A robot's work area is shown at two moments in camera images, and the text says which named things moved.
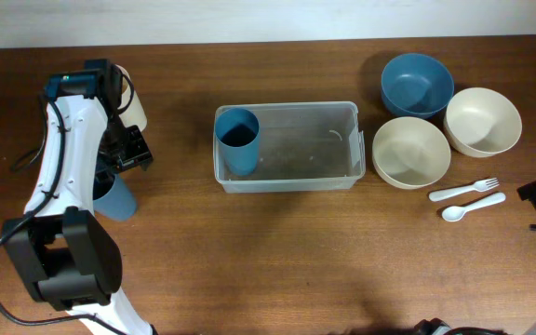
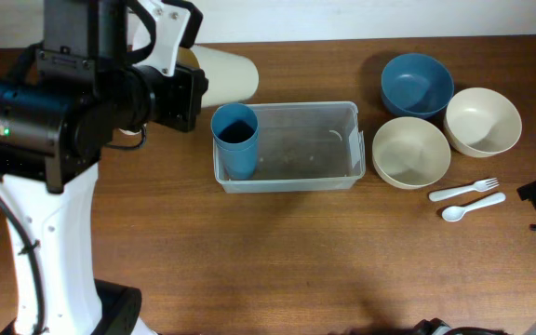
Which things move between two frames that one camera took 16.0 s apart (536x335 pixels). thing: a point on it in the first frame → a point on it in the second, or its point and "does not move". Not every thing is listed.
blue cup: (118, 203) → (234, 132)
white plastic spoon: (455, 213) does not move
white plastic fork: (479, 186) does not move
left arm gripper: (140, 156) → (186, 89)
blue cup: (237, 130) does not move
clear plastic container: (315, 146) does not move
